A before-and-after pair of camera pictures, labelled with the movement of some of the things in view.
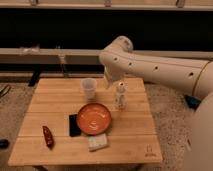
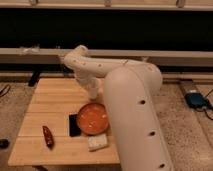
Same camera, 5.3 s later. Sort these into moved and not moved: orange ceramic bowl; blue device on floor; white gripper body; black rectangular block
Moved: white gripper body
Not moved: black rectangular block; blue device on floor; orange ceramic bowl
